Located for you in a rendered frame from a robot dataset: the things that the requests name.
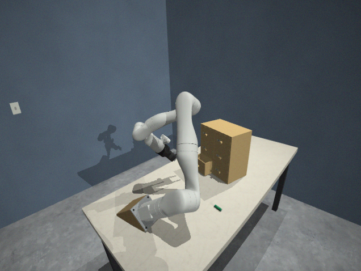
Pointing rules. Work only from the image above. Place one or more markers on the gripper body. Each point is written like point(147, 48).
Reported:
point(163, 149)

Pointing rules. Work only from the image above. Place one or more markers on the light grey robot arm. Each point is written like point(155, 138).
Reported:
point(181, 200)

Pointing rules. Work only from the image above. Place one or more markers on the wooden drawer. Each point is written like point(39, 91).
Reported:
point(208, 134)
point(205, 164)
point(222, 141)
point(207, 149)
point(221, 157)
point(220, 171)

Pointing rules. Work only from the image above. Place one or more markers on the small wooden chest of drawers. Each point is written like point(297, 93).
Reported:
point(239, 146)

